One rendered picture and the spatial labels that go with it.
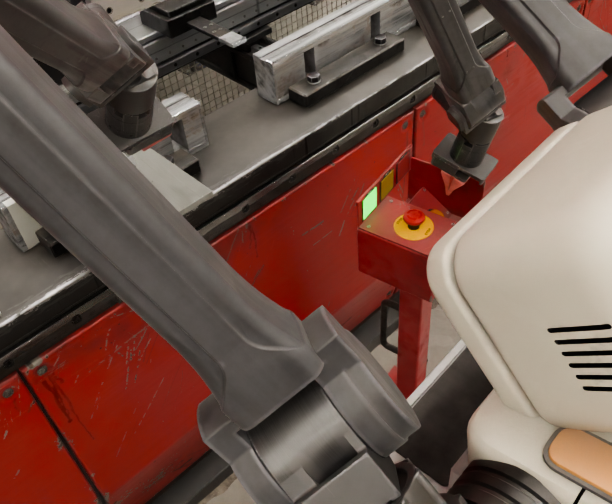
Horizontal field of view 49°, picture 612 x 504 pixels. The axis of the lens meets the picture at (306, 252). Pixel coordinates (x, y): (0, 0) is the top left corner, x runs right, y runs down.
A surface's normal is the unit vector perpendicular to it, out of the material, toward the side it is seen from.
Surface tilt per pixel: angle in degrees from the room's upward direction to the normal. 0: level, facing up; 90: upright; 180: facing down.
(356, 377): 32
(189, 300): 69
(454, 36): 90
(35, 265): 0
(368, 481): 48
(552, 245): 62
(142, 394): 90
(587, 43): 42
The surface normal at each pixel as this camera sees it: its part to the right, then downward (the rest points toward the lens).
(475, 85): 0.41, 0.62
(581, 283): -0.61, 0.53
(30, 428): 0.69, 0.48
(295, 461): -0.09, 0.01
